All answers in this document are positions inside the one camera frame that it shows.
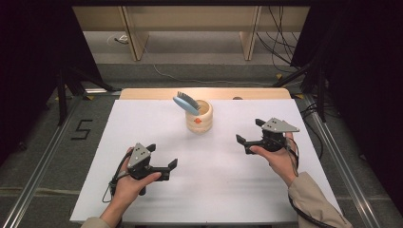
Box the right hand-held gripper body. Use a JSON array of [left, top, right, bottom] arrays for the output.
[[244, 117, 300, 156]]

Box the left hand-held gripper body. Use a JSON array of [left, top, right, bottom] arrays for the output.
[[126, 142, 171, 183]]

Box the cream ribbed cup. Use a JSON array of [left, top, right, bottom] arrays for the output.
[[184, 99, 214, 134]]

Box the light blue hairbrush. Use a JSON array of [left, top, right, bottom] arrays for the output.
[[172, 90, 202, 117]]

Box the person's left hand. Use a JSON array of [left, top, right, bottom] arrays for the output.
[[106, 146, 163, 219]]

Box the person's right hand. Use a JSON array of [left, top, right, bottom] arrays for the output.
[[249, 132, 300, 188]]

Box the white board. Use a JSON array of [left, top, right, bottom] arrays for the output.
[[69, 99, 341, 224]]

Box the light wooden table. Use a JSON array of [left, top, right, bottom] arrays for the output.
[[119, 87, 293, 101]]

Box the black metal stand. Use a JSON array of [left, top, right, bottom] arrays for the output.
[[56, 63, 123, 127], [272, 61, 327, 123]]

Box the dark curtain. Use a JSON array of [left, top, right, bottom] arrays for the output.
[[0, 0, 104, 165], [290, 0, 403, 217]]

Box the wooden shelf with clutter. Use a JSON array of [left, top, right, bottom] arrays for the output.
[[71, 5, 311, 62]]

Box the left hand-held gripper cable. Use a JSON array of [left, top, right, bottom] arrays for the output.
[[102, 151, 132, 203]]

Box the aluminium floor rail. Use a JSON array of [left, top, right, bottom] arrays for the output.
[[0, 94, 85, 228], [302, 94, 381, 228]]

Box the bundle of black cables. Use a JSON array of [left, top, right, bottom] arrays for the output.
[[256, 6, 305, 74]]

